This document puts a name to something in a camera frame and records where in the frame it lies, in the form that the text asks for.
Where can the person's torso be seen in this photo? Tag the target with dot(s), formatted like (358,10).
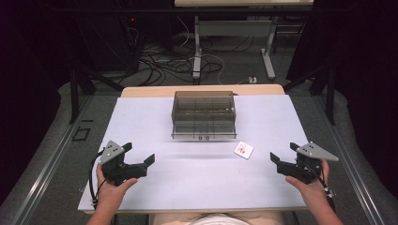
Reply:
(216,219)

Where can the white table mat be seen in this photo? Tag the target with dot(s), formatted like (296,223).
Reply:
(187,181)

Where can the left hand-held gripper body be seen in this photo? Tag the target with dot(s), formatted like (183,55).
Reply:
(117,167)

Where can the white metal-legged desk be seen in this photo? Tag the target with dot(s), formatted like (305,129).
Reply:
(237,28)

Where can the person's right hand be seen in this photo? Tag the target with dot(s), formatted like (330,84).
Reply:
(309,192)

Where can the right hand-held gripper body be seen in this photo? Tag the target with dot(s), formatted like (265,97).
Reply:
(305,165)

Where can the black metal stand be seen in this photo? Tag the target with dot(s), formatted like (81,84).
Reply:
(78,90)
(325,87)

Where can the small white square card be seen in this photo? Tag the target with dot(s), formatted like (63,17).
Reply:
(243,150)

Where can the transparent grey drawer box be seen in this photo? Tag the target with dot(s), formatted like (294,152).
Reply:
(203,115)

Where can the dark equipment cabinet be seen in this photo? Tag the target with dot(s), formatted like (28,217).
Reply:
(106,40)

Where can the wooden table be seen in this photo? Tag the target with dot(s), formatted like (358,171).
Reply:
(150,91)

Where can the person's left hand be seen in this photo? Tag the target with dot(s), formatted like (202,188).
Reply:
(109,192)

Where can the grey floor rail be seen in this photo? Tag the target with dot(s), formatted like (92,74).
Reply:
(350,162)
(47,168)

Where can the white wall plug adapter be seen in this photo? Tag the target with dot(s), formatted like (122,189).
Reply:
(252,79)

